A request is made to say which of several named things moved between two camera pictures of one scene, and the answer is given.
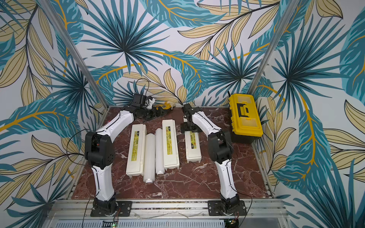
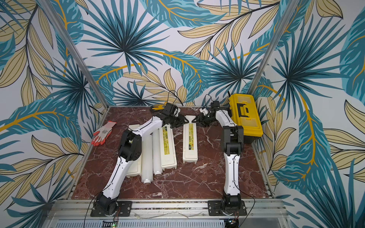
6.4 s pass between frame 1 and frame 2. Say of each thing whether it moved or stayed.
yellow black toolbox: stayed
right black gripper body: moved
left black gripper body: moved
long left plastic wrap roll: stayed
